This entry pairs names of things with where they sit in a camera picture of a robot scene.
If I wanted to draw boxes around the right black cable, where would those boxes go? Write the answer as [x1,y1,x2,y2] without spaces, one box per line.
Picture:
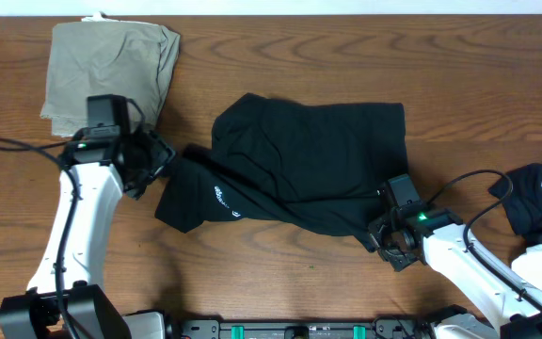
[425,169,542,339]

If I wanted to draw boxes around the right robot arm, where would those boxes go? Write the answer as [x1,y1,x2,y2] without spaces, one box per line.
[368,208,542,338]

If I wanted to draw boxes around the folded khaki trousers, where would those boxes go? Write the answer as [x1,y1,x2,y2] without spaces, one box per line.
[40,14,181,137]

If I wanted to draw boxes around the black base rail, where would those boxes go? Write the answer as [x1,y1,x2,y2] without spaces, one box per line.
[124,305,498,339]

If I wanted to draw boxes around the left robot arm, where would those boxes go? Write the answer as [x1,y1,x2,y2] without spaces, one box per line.
[0,127,176,338]

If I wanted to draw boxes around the black polo shirt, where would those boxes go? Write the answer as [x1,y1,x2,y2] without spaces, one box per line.
[154,93,408,252]

